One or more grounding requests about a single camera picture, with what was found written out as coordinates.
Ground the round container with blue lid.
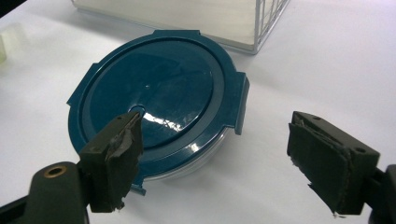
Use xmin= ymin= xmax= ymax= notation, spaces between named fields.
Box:
xmin=66 ymin=29 xmax=251 ymax=196

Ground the white wire rack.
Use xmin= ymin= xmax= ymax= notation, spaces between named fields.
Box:
xmin=70 ymin=0 xmax=292 ymax=55

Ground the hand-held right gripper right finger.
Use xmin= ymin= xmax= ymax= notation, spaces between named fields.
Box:
xmin=286 ymin=110 xmax=381 ymax=217

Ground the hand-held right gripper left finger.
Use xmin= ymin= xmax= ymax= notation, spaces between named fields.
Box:
xmin=78 ymin=111 xmax=145 ymax=214

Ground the green plastic tray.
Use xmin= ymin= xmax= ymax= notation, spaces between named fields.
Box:
xmin=0 ymin=23 xmax=27 ymax=65

